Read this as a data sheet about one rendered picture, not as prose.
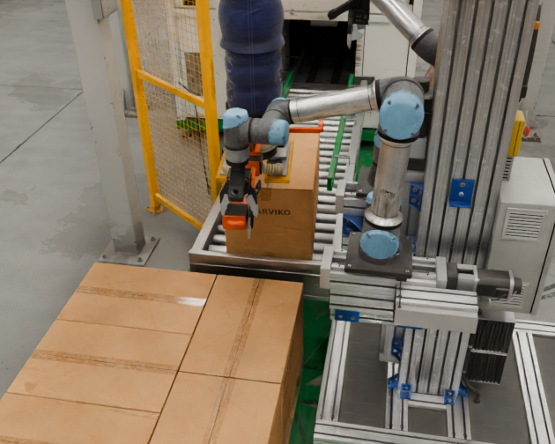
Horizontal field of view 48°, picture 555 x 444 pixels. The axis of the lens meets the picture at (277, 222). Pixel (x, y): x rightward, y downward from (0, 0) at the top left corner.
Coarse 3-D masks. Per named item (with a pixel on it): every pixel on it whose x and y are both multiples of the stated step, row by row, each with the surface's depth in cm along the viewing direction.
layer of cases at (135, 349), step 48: (96, 288) 280; (144, 288) 280; (192, 288) 279; (240, 288) 279; (288, 288) 278; (48, 336) 255; (96, 336) 255; (144, 336) 254; (192, 336) 256; (240, 336) 254; (288, 336) 253; (48, 384) 234; (96, 384) 233; (144, 384) 233; (192, 384) 233; (240, 384) 232; (288, 384) 256; (0, 432) 216; (48, 432) 216; (96, 432) 216; (144, 432) 215; (192, 432) 215; (240, 432) 215
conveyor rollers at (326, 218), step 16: (288, 96) 465; (304, 96) 463; (336, 128) 415; (320, 144) 394; (320, 160) 379; (320, 176) 364; (336, 176) 362; (320, 192) 349; (336, 192) 347; (320, 208) 333; (320, 224) 319; (224, 240) 311; (320, 240) 311; (320, 256) 296
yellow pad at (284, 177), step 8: (288, 144) 266; (288, 152) 260; (272, 160) 255; (280, 160) 249; (288, 160) 256; (288, 168) 250; (264, 176) 246; (272, 176) 245; (280, 176) 245; (288, 176) 245
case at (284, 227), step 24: (312, 144) 305; (312, 168) 285; (264, 192) 273; (288, 192) 272; (312, 192) 271; (264, 216) 280; (288, 216) 279; (312, 216) 277; (240, 240) 289; (264, 240) 287; (288, 240) 286; (312, 240) 285
